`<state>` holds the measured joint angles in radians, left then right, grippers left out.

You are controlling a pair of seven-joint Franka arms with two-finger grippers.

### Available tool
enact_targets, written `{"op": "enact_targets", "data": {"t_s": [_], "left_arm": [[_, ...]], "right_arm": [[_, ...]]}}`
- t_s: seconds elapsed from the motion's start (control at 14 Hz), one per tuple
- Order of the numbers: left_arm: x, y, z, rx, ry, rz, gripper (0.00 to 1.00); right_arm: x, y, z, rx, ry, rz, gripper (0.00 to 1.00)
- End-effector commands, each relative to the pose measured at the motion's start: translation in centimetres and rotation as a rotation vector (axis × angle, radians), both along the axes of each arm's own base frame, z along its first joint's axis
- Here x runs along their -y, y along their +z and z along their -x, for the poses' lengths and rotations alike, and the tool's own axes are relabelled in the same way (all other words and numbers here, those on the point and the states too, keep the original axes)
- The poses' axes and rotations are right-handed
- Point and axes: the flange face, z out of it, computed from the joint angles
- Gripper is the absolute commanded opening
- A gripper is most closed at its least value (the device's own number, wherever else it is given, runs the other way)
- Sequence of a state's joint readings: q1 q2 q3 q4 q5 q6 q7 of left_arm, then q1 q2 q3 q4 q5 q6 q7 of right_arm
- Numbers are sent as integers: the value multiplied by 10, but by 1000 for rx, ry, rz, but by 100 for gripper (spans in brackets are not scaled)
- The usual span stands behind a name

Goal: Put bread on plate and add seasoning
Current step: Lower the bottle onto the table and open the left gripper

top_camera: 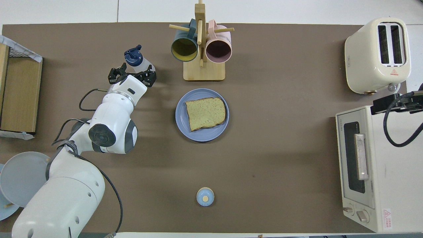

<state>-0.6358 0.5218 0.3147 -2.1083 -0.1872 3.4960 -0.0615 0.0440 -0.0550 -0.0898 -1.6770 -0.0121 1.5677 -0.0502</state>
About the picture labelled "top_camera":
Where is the translucent seasoning bottle blue cap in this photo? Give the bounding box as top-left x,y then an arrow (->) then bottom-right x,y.
124,45 -> 156,75

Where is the toasted bread slice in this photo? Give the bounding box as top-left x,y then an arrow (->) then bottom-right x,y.
185,97 -> 227,132

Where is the periwinkle blue plate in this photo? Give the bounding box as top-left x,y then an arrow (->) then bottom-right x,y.
175,88 -> 229,142

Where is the grey plate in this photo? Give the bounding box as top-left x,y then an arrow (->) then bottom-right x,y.
0,151 -> 53,208

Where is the light blue plate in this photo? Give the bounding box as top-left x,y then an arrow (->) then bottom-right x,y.
0,164 -> 20,221

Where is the dark teal mug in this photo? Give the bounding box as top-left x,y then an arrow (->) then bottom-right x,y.
171,19 -> 199,62

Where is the cream two-slot toaster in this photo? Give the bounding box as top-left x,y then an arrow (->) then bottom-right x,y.
345,17 -> 411,95

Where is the wooden mug tree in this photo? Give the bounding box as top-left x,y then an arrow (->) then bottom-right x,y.
169,0 -> 234,81

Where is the white toaster oven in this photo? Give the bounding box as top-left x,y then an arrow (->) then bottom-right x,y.
335,105 -> 423,233

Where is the pink mug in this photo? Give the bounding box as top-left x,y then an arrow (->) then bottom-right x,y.
205,20 -> 232,64

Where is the wooden box with mesh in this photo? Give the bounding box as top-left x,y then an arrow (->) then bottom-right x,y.
0,35 -> 43,140

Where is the brown table mat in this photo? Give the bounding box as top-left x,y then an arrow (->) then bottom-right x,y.
0,22 -> 407,233

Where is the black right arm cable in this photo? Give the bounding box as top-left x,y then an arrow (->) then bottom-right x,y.
383,83 -> 423,147

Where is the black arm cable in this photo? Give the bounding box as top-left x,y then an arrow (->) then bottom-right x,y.
51,88 -> 124,238
383,83 -> 423,147

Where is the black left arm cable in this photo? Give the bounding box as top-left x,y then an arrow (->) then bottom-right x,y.
51,88 -> 124,238

